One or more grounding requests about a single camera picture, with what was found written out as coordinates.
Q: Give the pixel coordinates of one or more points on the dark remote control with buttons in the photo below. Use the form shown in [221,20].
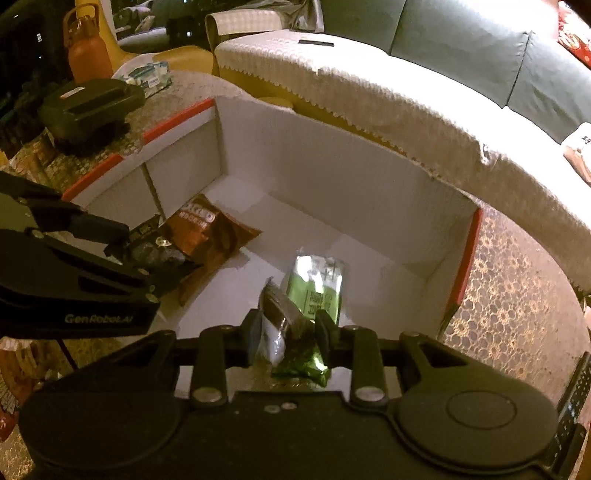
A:
[572,410]

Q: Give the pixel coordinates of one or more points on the wet wipes pack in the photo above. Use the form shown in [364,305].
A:
[145,76]

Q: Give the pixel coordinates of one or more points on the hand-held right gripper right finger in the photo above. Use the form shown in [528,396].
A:
[324,337]

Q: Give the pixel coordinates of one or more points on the orange water bottle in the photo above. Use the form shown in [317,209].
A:
[87,55]

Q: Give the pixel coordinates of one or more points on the black remote control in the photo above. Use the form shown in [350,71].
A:
[316,43]

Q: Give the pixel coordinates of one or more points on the yellow giraffe toy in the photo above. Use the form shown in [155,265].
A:
[184,60]

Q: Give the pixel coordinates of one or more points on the grey curtain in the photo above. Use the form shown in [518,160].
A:
[302,14]

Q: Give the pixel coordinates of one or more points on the green snack packet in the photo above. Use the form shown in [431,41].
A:
[314,286]

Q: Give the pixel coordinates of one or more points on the white paper bag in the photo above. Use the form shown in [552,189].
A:
[579,147]

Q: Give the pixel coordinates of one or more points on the dark silver snack packet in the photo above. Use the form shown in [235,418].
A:
[277,318]

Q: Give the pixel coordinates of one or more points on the red patterned cushion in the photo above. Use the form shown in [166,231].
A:
[575,32]

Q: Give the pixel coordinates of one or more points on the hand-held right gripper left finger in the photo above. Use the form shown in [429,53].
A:
[253,337]

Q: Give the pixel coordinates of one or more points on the dark printed snack packet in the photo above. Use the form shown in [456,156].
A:
[157,258]

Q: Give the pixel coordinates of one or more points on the black hard case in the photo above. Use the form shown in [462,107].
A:
[87,108]

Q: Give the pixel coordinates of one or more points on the brown red snack packet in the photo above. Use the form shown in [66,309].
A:
[207,235]

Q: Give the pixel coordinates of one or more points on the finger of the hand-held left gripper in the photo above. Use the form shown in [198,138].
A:
[69,221]

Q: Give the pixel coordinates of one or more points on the white armrest cover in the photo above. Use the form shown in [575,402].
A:
[249,23]

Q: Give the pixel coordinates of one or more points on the orange snack bag white print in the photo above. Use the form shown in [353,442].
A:
[18,387]

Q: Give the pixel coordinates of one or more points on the green sofa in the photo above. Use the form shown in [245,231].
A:
[452,50]

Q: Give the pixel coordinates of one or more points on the white cardboard box red edges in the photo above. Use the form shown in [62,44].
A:
[323,198]

